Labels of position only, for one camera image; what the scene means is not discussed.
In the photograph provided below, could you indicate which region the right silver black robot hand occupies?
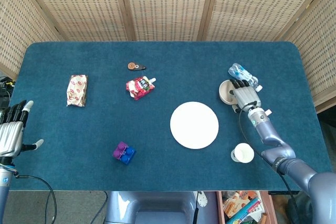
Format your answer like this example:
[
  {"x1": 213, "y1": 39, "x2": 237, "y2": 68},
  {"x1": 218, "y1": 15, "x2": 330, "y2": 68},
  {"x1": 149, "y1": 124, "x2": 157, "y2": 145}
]
[{"x1": 228, "y1": 78, "x2": 263, "y2": 113}]

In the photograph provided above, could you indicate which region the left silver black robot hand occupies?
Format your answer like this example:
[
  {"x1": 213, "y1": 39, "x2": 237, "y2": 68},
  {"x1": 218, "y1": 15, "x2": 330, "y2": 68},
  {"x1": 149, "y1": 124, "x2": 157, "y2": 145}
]
[{"x1": 0, "y1": 100, "x2": 45, "y2": 158}]

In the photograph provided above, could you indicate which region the off-white bowl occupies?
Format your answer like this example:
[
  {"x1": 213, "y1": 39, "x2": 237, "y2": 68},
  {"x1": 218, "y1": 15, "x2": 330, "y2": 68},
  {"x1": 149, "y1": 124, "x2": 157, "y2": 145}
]
[{"x1": 218, "y1": 79, "x2": 238, "y2": 105}]

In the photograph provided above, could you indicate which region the white floral paper cup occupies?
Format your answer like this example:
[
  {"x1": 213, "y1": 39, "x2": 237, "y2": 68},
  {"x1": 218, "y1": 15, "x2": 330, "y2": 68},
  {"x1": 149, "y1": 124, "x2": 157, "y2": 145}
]
[{"x1": 230, "y1": 143, "x2": 255, "y2": 164}]

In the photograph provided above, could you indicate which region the large white plate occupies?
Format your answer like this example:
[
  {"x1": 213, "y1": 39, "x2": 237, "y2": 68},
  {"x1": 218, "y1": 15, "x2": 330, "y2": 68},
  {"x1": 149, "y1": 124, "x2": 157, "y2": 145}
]
[{"x1": 170, "y1": 101, "x2": 219, "y2": 150}]

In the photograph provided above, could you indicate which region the white perforated plate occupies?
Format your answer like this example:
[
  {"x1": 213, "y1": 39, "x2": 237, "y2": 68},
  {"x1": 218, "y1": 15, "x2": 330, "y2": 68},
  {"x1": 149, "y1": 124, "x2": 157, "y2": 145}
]
[{"x1": 197, "y1": 191, "x2": 208, "y2": 208}]

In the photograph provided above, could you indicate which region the clear plastic water bottle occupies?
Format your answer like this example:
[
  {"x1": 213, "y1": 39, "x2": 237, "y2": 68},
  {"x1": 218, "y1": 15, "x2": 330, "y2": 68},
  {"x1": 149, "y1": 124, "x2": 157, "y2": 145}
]
[{"x1": 227, "y1": 63, "x2": 263, "y2": 92}]

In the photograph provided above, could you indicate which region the gold red snack bag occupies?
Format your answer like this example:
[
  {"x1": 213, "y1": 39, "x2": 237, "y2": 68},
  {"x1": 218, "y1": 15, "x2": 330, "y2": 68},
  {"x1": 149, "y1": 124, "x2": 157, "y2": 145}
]
[{"x1": 66, "y1": 74, "x2": 89, "y2": 108}]

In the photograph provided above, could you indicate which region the blue table cloth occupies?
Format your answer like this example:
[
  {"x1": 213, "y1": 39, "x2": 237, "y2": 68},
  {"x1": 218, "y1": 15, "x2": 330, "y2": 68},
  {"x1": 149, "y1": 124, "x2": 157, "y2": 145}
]
[{"x1": 9, "y1": 41, "x2": 332, "y2": 192}]

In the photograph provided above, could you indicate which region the red drink pouch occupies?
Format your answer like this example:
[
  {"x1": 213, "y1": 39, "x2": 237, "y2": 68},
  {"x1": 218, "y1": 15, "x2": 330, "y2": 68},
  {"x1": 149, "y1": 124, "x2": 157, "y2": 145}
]
[{"x1": 125, "y1": 76, "x2": 157, "y2": 101}]

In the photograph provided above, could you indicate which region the purple toy building block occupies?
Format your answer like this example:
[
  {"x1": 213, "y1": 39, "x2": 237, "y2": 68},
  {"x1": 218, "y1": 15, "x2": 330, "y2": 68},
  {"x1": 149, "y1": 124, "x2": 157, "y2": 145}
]
[{"x1": 112, "y1": 141, "x2": 129, "y2": 159}]

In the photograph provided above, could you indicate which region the pink storage crate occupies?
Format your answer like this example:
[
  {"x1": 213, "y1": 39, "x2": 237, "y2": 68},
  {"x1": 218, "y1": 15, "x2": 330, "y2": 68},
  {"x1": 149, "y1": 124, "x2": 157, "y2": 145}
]
[{"x1": 216, "y1": 191, "x2": 278, "y2": 224}]

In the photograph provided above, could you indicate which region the colourful picture book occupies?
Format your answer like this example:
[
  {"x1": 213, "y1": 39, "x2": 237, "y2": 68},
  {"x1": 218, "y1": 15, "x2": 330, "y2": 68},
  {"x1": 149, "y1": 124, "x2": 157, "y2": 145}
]
[{"x1": 225, "y1": 197, "x2": 265, "y2": 224}]

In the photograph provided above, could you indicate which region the orange black correction tape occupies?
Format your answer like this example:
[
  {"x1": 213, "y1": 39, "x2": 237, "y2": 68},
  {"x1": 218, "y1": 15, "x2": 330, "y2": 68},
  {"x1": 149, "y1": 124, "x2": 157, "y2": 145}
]
[{"x1": 127, "y1": 62, "x2": 148, "y2": 71}]

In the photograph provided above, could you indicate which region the woven bamboo folding screen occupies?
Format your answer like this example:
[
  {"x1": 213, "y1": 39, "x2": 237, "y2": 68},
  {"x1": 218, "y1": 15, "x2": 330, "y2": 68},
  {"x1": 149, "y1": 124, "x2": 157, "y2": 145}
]
[{"x1": 0, "y1": 0, "x2": 336, "y2": 113}]

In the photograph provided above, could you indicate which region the blue toy building block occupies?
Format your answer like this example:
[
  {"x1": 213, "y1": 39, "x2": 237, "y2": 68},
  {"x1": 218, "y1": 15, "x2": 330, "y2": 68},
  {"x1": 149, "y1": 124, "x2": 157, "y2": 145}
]
[{"x1": 120, "y1": 146, "x2": 137, "y2": 166}]

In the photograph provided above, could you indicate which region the blue-grey robot torso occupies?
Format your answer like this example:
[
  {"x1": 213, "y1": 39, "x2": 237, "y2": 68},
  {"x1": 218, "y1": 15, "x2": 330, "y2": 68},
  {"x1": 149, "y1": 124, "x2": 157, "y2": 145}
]
[{"x1": 104, "y1": 191, "x2": 220, "y2": 224}]

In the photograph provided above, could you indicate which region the black electronics with cables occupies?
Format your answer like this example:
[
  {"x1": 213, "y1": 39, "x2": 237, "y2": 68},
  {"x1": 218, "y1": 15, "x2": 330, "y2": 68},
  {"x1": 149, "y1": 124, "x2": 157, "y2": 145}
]
[{"x1": 0, "y1": 76, "x2": 15, "y2": 109}]

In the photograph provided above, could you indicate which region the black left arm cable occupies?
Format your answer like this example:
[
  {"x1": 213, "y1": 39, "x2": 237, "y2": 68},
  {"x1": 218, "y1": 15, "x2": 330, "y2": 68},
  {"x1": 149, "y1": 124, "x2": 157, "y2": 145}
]
[{"x1": 14, "y1": 174, "x2": 57, "y2": 224}]

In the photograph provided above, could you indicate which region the blue floor cable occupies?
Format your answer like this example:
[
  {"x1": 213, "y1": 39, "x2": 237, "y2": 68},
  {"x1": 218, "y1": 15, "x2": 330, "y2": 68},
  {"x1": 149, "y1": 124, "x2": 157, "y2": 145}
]
[{"x1": 97, "y1": 191, "x2": 109, "y2": 224}]

